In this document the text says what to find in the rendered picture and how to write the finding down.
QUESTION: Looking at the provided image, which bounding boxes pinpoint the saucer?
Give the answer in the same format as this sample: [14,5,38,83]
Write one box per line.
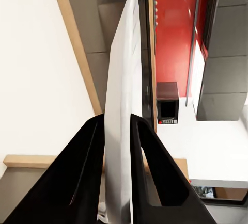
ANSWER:
[104,0,142,224]

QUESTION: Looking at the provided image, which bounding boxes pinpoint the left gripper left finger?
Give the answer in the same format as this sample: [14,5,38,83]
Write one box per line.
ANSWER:
[2,113,105,224]

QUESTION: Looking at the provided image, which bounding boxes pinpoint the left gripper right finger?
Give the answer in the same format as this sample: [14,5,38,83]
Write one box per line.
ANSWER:
[130,114,216,224]

